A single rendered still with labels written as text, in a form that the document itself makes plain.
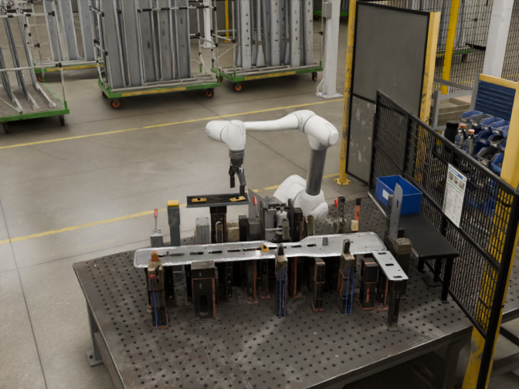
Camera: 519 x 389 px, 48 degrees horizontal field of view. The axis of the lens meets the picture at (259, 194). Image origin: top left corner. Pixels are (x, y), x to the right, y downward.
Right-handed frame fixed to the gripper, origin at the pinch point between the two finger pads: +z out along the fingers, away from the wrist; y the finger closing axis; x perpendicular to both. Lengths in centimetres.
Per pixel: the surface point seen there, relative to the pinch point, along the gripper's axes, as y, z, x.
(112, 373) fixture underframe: 5, 99, -84
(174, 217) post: -9.6, 14.2, -35.6
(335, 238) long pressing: 41, 22, 42
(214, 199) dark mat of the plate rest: -5.8, 6.0, -12.2
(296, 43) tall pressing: -671, 47, 426
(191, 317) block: 37, 52, -44
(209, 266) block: 43, 19, -35
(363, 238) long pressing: 49, 22, 56
